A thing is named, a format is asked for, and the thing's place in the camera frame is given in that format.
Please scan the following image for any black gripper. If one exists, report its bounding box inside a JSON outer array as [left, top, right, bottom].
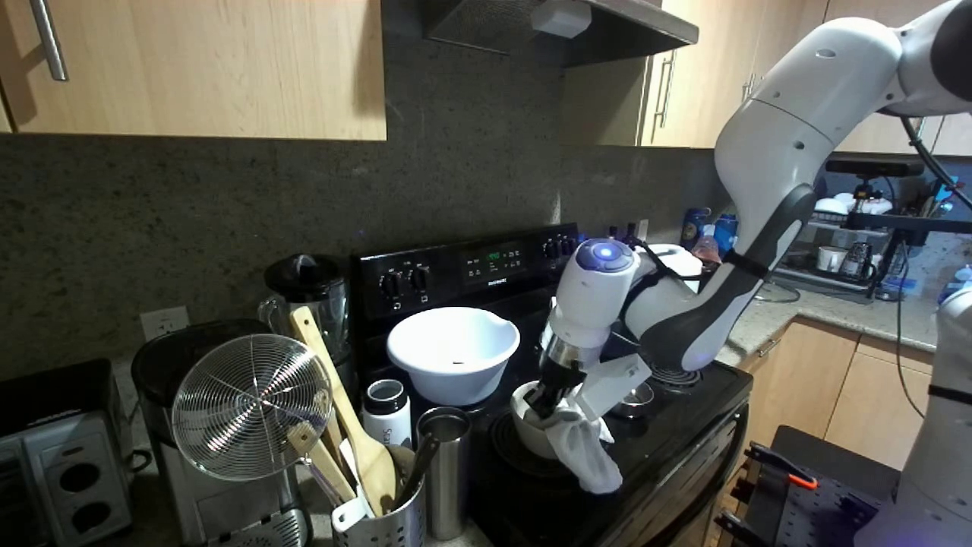
[[526, 358, 582, 418]]

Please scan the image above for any white cloth towel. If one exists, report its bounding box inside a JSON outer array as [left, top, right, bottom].
[[549, 403, 622, 494]]

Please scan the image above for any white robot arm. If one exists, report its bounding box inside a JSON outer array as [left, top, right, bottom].
[[528, 0, 972, 415]]

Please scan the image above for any large white mixing bowl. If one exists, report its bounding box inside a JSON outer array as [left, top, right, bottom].
[[387, 308, 523, 407]]

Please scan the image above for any black electric stove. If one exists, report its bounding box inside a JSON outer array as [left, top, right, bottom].
[[352, 225, 754, 547]]

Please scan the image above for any steel travel mug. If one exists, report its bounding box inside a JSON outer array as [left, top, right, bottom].
[[419, 407, 472, 542]]

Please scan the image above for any white black tumbler bottle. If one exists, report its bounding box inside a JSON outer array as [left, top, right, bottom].
[[362, 378, 414, 446]]

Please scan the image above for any perforated steel utensil holder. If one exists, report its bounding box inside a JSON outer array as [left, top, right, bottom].
[[330, 475, 426, 547]]

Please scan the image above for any black blender jar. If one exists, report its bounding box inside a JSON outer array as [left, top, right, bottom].
[[259, 253, 352, 363]]

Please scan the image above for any dish drying rack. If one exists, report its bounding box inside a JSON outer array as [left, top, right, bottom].
[[775, 173, 923, 297]]

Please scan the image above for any range hood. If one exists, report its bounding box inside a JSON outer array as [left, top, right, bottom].
[[379, 0, 698, 67]]

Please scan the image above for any wooden upper cabinet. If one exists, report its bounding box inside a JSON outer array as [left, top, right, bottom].
[[0, 0, 387, 144]]

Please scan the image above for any white toaster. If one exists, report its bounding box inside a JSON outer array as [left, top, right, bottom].
[[0, 414, 132, 547]]

